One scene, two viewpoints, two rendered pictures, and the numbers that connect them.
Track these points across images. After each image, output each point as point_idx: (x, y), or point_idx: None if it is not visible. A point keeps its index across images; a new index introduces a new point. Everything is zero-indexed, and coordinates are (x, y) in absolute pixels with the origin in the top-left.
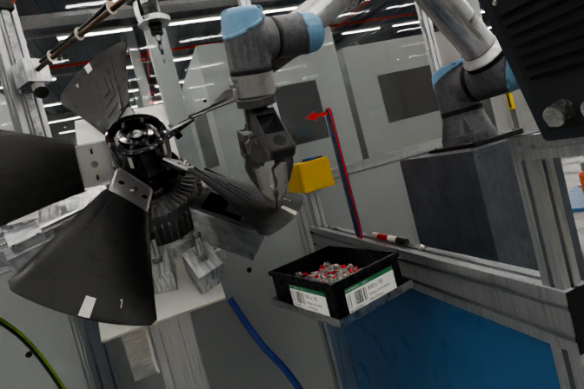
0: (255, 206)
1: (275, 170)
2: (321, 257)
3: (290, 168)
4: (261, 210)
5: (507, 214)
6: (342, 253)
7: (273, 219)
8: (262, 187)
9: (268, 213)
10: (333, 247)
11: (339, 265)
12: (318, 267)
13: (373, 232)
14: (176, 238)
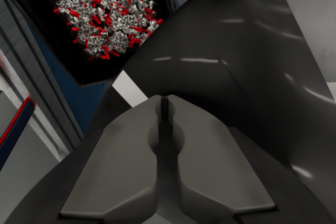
0: (236, 96)
1: (149, 178)
2: (98, 74)
3: (62, 170)
4: (223, 74)
5: None
6: (65, 54)
7: (196, 38)
8: (219, 130)
9: (202, 67)
10: (74, 75)
11: (79, 17)
12: (109, 65)
13: (2, 89)
14: None
